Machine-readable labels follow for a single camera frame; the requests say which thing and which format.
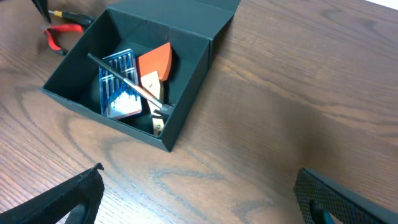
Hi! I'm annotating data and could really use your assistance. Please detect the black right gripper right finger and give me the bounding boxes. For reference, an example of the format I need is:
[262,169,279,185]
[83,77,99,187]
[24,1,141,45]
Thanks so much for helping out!
[293,168,397,224]

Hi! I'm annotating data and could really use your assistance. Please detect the small black handled claw hammer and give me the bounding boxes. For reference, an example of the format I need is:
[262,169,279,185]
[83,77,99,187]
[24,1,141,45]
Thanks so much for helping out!
[87,53,174,119]

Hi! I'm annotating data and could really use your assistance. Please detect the blue precision screwdriver set case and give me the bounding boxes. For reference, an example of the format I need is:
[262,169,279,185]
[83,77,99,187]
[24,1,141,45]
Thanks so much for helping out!
[98,49,142,119]

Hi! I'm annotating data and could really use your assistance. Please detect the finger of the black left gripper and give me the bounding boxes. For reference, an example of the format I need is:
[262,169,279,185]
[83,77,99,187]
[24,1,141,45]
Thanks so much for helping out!
[31,0,52,24]

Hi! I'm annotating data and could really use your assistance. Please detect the red handled pliers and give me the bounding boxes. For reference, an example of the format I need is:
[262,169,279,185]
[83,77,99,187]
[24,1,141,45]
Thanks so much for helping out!
[42,23,85,56]

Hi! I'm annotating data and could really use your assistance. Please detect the orange scraper with wooden handle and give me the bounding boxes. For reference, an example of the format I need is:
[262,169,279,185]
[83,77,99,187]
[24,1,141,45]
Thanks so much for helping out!
[137,42,173,138]

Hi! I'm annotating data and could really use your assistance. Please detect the dark green gift box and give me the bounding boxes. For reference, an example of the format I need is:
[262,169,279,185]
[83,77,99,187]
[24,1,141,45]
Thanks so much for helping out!
[42,0,239,151]

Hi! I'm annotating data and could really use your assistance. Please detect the black yellow small screwdriver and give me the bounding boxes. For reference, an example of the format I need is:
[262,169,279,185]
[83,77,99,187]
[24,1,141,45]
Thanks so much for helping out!
[49,11,95,26]

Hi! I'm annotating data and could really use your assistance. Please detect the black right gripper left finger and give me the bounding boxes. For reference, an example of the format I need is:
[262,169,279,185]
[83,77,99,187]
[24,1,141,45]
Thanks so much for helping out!
[1,163,104,223]

